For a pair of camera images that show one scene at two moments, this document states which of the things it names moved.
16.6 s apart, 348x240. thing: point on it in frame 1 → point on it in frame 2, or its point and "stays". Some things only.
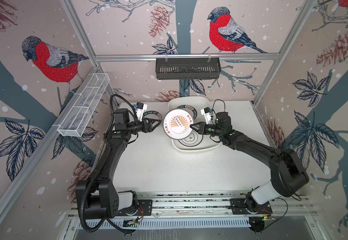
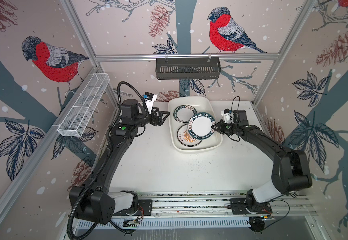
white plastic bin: x=195 y=141 stays
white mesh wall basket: x=77 y=118 stays
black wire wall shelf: x=188 y=69 stays
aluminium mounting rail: x=208 y=203 stays
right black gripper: x=203 y=128 → x=220 y=128
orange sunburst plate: x=176 y=123 → x=185 y=138
